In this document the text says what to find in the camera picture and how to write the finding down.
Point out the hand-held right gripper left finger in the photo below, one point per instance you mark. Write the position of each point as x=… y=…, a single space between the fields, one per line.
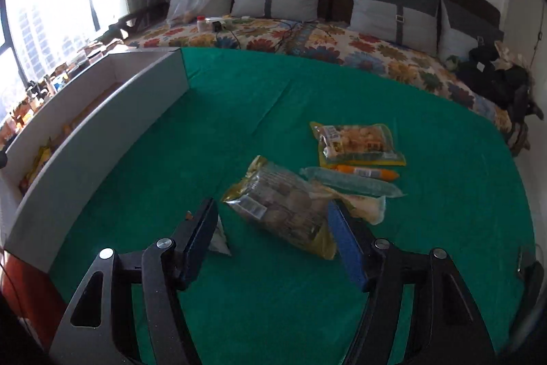
x=198 y=245

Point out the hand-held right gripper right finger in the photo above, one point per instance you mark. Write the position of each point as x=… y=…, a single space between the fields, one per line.
x=346 y=249

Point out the small grey triangular packet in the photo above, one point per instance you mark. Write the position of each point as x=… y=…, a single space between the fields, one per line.
x=221 y=242

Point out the pale cream snack packet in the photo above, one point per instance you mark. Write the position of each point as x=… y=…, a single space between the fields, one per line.
x=367 y=207

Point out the clear long snack packet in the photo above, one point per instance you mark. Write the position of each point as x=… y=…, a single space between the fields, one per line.
x=354 y=184

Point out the orange sausage stick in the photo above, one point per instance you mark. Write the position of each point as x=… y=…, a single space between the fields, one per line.
x=367 y=171

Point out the large gold clear-window packet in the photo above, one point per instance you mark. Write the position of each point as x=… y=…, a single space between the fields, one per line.
x=277 y=202

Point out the yellow-edged peanut packet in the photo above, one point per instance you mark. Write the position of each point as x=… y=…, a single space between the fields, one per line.
x=359 y=142

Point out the long white cardboard box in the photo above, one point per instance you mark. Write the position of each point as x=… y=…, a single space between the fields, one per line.
x=107 y=121

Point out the green patterned bedspread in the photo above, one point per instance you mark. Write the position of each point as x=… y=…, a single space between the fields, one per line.
x=256 y=112

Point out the red cloth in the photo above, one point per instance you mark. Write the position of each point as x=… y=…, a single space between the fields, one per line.
x=23 y=275

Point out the floral bedsheet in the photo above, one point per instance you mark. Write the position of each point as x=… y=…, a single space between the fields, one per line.
x=384 y=57

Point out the small green soft item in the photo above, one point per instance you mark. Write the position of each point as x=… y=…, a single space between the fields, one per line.
x=454 y=61

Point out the windowsill clutter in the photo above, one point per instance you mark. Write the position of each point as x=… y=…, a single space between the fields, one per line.
x=64 y=74

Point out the brown bag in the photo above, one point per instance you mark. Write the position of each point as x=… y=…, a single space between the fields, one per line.
x=523 y=121

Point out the black charger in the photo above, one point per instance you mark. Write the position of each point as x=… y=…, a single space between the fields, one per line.
x=218 y=26

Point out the small red-capped bottle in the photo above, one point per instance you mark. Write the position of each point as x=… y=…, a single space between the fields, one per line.
x=201 y=24

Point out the black clothing pile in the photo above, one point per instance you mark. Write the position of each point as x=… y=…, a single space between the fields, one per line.
x=491 y=78

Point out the clear plastic bag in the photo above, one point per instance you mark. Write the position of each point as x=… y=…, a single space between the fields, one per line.
x=190 y=1

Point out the beige patterned cloth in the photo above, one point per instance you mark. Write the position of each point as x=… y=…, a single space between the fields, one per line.
x=510 y=55

